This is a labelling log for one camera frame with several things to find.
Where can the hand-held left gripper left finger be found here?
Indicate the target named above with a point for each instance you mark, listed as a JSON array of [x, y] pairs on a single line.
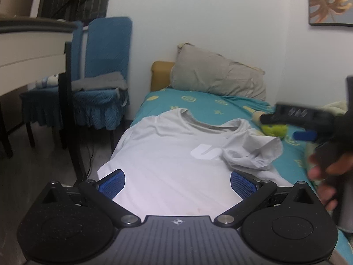
[[111, 183]]

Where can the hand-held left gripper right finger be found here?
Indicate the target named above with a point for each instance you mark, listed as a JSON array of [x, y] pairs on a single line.
[[241, 183]]

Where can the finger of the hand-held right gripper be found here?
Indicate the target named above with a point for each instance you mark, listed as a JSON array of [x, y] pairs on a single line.
[[289, 117], [303, 135]]

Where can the white printed t-shirt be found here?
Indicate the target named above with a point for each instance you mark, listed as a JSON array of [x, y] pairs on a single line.
[[165, 154]]

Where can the person's right hand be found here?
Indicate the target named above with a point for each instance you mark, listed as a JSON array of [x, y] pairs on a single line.
[[339, 165]]

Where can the green plush toy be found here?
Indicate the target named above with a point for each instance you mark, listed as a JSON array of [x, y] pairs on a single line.
[[273, 131]]

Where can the green printed fleece blanket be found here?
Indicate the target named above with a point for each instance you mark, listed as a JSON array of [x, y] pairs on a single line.
[[335, 106]]

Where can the grey pillow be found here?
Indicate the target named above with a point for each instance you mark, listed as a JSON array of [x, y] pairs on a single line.
[[215, 74]]

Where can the bed with teal sheet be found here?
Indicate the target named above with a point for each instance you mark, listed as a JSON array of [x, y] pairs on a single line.
[[198, 102]]

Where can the grey folded cloth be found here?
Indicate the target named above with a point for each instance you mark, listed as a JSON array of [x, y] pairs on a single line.
[[102, 81]]

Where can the yellow headboard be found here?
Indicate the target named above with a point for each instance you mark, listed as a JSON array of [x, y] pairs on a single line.
[[161, 74]]

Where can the blue and white plush toy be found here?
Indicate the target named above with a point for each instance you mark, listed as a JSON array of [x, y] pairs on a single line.
[[47, 81]]

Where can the framed wall picture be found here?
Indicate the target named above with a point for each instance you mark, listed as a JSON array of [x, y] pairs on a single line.
[[328, 0]]

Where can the white table with black frame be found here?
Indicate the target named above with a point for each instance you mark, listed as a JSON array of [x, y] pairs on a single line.
[[27, 60]]

